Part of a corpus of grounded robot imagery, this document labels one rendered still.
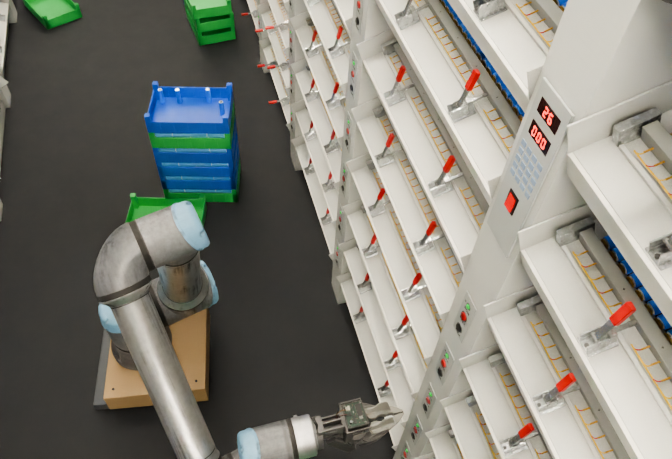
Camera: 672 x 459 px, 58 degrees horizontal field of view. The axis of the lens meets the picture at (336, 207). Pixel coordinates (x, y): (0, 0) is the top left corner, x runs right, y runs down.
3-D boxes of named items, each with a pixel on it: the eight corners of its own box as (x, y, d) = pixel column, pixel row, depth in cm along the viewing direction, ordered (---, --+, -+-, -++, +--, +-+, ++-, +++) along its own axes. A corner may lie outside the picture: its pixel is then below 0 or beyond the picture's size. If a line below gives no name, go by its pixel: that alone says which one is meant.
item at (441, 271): (447, 332, 126) (435, 306, 115) (360, 132, 162) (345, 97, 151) (540, 295, 124) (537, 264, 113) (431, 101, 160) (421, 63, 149)
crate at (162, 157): (155, 162, 239) (151, 148, 233) (163, 127, 252) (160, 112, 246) (233, 163, 241) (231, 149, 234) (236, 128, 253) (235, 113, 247)
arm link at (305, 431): (299, 465, 136) (289, 423, 142) (320, 460, 137) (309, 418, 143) (299, 452, 129) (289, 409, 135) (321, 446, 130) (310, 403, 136)
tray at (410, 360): (418, 405, 156) (410, 394, 148) (350, 222, 192) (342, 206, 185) (492, 376, 154) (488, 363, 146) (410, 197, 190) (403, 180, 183)
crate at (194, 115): (147, 133, 227) (143, 116, 220) (156, 97, 239) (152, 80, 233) (229, 134, 228) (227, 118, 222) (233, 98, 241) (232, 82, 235)
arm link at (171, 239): (151, 286, 198) (120, 207, 129) (202, 264, 203) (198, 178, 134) (170, 329, 194) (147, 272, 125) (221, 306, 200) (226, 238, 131)
